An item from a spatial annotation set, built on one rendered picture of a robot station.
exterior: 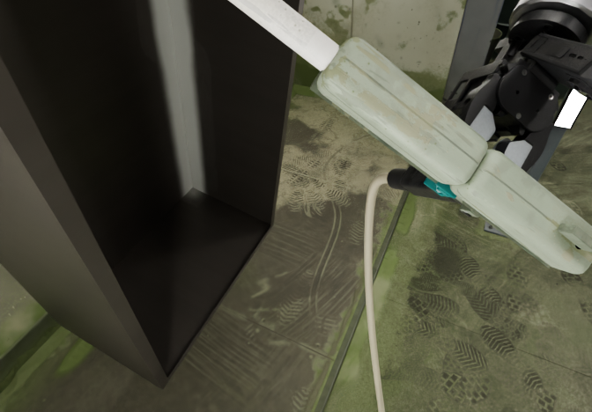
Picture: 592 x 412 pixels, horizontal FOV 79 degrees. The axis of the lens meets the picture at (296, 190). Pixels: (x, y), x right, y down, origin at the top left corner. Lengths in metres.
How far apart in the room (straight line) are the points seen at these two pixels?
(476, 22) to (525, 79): 2.01
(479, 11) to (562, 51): 2.01
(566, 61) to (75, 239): 0.52
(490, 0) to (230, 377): 2.20
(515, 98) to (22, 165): 0.46
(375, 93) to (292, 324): 1.34
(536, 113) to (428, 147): 0.15
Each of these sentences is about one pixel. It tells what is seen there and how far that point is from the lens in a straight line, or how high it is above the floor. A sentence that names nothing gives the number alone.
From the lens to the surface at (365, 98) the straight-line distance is 0.29.
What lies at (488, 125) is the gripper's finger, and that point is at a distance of 0.41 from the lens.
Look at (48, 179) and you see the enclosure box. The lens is 0.42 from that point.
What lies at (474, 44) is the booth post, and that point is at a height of 0.55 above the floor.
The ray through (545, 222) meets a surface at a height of 1.20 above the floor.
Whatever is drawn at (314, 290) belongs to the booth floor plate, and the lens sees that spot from 1.64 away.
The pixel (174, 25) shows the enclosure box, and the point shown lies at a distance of 1.04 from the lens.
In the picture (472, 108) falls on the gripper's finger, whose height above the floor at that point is 1.26.
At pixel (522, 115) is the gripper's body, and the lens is 0.43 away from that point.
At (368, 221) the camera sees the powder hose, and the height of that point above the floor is 0.95.
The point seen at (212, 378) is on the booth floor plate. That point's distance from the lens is 1.54.
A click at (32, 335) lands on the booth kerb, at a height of 0.14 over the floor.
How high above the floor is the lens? 1.45
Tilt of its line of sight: 44 degrees down
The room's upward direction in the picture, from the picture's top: 5 degrees counter-clockwise
